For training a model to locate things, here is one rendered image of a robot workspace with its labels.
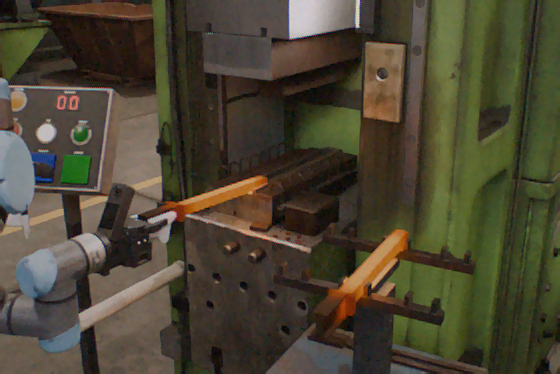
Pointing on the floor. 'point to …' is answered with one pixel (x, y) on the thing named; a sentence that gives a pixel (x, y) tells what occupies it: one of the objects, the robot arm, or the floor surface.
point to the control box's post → (81, 282)
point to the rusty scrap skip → (107, 40)
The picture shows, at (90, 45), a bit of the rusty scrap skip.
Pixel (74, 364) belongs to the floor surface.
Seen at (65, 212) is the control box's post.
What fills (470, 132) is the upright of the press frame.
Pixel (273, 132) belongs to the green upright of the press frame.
